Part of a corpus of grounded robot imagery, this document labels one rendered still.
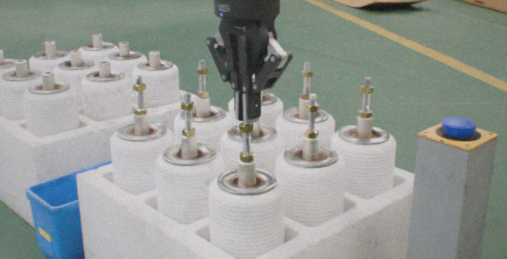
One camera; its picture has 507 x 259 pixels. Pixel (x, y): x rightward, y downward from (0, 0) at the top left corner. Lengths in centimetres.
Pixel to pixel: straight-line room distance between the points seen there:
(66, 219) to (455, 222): 61
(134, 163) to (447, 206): 44
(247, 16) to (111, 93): 59
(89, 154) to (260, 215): 52
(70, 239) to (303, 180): 44
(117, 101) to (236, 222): 55
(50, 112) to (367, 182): 59
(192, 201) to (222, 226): 9
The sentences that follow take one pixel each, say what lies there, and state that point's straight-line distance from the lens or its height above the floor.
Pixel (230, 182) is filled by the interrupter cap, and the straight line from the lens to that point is 78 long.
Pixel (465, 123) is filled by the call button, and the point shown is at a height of 33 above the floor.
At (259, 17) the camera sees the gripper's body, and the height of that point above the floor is 46.
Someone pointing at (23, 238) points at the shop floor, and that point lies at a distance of 123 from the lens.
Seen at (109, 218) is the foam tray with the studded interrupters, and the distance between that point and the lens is 95.
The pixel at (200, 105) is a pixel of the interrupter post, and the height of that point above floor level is 27.
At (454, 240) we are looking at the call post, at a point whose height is 19.
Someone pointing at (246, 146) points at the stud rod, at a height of 30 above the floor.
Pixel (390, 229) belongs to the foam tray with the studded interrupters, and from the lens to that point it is 93.
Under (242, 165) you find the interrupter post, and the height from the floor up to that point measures 28.
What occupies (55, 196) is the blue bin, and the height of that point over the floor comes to 9.
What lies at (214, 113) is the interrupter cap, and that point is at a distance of 102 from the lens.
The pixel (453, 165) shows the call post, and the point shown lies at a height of 29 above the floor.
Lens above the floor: 59
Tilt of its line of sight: 20 degrees down
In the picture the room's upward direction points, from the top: straight up
